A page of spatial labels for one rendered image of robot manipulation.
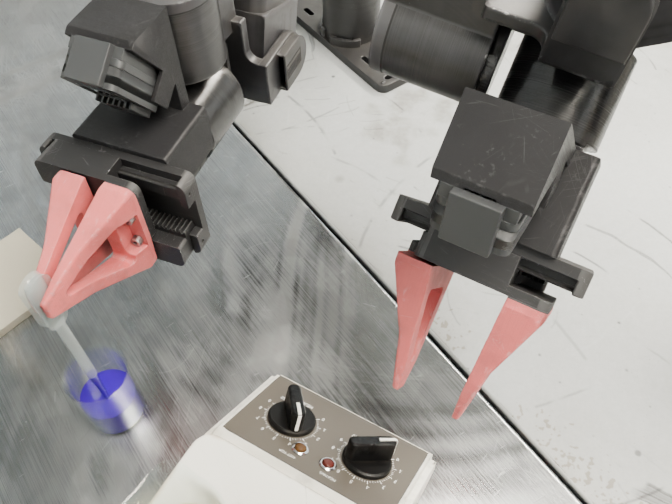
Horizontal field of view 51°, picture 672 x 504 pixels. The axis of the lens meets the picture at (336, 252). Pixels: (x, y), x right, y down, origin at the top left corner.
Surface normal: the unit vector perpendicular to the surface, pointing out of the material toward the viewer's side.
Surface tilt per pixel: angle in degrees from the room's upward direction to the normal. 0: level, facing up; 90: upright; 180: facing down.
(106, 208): 21
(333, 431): 30
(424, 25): 48
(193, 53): 90
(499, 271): 41
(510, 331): 62
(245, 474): 0
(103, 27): 1
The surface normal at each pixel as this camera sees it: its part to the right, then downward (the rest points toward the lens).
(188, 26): 0.50, 0.68
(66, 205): -0.15, -0.29
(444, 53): -0.32, 0.45
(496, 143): -0.34, 0.00
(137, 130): -0.02, -0.60
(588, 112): 0.26, 0.24
